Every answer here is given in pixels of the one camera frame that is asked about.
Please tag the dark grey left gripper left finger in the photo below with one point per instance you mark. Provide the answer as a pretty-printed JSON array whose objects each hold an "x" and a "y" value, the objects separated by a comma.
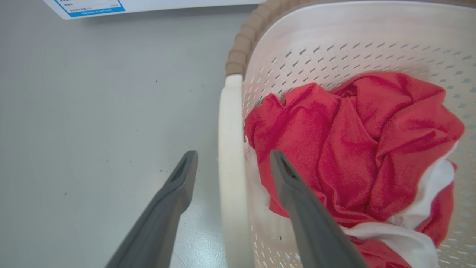
[{"x": 160, "y": 223}]

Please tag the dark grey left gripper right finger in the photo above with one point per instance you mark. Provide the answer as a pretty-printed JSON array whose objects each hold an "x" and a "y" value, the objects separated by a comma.
[{"x": 312, "y": 223}]

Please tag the white perforated plastic laundry basket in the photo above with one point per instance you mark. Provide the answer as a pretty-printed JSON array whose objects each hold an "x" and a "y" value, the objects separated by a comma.
[{"x": 334, "y": 41}]

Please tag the red garment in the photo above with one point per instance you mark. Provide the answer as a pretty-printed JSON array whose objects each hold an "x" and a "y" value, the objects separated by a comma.
[{"x": 357, "y": 145}]

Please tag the white garment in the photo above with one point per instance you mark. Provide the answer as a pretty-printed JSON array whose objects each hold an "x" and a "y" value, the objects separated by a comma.
[{"x": 416, "y": 219}]

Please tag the white appliance with blue label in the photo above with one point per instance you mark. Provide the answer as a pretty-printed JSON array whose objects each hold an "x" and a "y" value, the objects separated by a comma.
[{"x": 111, "y": 5}]

